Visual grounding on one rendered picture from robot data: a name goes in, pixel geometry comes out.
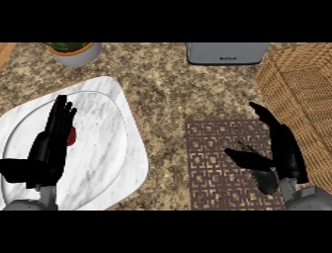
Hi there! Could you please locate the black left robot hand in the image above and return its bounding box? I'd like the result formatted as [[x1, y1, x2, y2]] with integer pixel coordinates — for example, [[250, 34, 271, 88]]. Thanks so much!
[[0, 94, 78, 190]]

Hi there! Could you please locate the potted plant in grey pot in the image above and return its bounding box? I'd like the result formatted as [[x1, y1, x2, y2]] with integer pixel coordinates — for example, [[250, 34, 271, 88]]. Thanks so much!
[[44, 42, 104, 68]]

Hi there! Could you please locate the brown patterned placemat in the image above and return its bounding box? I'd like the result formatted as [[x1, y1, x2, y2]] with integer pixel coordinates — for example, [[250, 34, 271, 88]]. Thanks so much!
[[183, 119, 288, 211]]

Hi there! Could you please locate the grey toaster appliance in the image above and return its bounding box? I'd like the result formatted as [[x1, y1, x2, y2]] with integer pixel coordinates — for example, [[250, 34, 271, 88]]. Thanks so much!
[[185, 42, 272, 66]]

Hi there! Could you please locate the red round fruit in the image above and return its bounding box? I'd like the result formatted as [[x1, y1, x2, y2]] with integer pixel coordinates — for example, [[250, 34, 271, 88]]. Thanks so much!
[[65, 126, 78, 147]]

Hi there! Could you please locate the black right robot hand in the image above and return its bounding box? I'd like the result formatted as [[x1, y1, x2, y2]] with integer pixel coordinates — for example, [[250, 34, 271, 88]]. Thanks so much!
[[223, 101, 311, 185]]

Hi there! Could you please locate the white marble plate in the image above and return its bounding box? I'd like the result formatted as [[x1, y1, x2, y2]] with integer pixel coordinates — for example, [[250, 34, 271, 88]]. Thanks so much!
[[0, 75, 151, 211]]

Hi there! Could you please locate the wicker basket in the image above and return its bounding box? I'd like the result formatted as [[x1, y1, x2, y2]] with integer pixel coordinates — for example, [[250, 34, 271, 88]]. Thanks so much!
[[254, 42, 332, 195]]

